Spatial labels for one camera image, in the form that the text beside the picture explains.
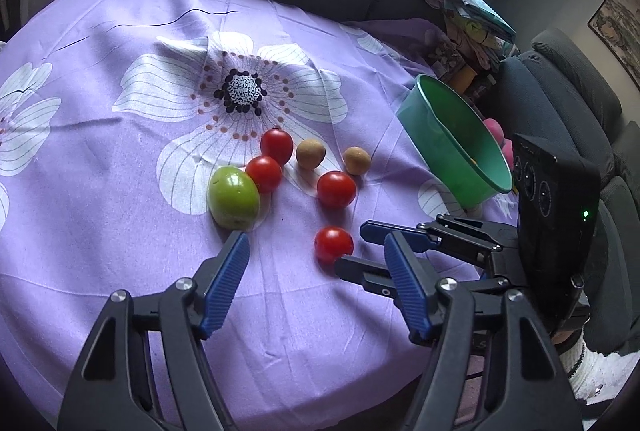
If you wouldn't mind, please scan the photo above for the stack of folded clothes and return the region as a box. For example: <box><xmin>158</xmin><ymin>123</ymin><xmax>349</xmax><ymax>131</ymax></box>
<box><xmin>440</xmin><ymin>0</ymin><xmax>518</xmax><ymax>86</ymax></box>

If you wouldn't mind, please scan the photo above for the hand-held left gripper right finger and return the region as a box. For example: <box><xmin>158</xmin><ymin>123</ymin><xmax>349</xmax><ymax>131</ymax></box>
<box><xmin>384</xmin><ymin>231</ymin><xmax>586</xmax><ymax>431</ymax></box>

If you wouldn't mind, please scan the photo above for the pink plush toy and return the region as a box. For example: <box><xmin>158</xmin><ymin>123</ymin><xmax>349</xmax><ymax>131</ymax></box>
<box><xmin>482</xmin><ymin>118</ymin><xmax>514</xmax><ymax>166</ymax></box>

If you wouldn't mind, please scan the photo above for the framed wall picture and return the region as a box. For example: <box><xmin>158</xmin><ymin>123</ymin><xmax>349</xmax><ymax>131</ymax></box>
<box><xmin>587</xmin><ymin>0</ymin><xmax>640</xmax><ymax>92</ymax></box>

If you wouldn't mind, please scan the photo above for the green plastic bowl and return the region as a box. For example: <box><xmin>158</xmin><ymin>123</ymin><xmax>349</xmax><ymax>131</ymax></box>
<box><xmin>396</xmin><ymin>74</ymin><xmax>515</xmax><ymax>212</ymax></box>

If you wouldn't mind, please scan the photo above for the green apple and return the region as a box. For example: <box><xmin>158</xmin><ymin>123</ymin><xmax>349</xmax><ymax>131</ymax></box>
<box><xmin>207</xmin><ymin>166</ymin><xmax>261</xmax><ymax>230</ymax></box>

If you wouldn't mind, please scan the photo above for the purple floral tablecloth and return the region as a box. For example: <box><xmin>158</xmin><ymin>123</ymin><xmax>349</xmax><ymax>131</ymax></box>
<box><xmin>0</xmin><ymin>0</ymin><xmax>521</xmax><ymax>431</ymax></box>

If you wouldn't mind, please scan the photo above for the grey armchair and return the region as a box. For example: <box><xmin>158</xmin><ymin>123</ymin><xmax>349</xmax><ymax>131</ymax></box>
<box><xmin>500</xmin><ymin>28</ymin><xmax>640</xmax><ymax>357</ymax></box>

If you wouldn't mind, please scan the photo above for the red tomato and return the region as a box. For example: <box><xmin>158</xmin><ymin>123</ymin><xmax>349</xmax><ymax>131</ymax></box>
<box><xmin>260</xmin><ymin>129</ymin><xmax>294</xmax><ymax>166</ymax></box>
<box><xmin>314</xmin><ymin>226</ymin><xmax>355</xmax><ymax>265</ymax></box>
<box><xmin>317</xmin><ymin>171</ymin><xmax>358</xmax><ymax>210</ymax></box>
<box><xmin>245</xmin><ymin>156</ymin><xmax>284</xmax><ymax>194</ymax></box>

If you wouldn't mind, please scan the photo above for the brown kiwi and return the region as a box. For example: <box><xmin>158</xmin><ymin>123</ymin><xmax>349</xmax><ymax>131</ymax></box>
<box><xmin>295</xmin><ymin>138</ymin><xmax>327</xmax><ymax>170</ymax></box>
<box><xmin>342</xmin><ymin>146</ymin><xmax>372</xmax><ymax>176</ymax></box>

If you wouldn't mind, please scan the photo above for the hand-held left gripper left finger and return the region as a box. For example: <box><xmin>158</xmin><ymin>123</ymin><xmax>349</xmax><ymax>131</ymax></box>
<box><xmin>57</xmin><ymin>231</ymin><xmax>251</xmax><ymax>431</ymax></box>

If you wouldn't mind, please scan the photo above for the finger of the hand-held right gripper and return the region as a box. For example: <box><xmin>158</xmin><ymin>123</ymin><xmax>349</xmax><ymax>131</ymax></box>
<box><xmin>360</xmin><ymin>213</ymin><xmax>520</xmax><ymax>264</ymax></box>
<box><xmin>334</xmin><ymin>255</ymin><xmax>506</xmax><ymax>308</ymax></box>

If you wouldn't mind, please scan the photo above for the yellow container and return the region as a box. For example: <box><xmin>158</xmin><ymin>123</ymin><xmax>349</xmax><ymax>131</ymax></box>
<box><xmin>452</xmin><ymin>66</ymin><xmax>476</xmax><ymax>94</ymax></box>

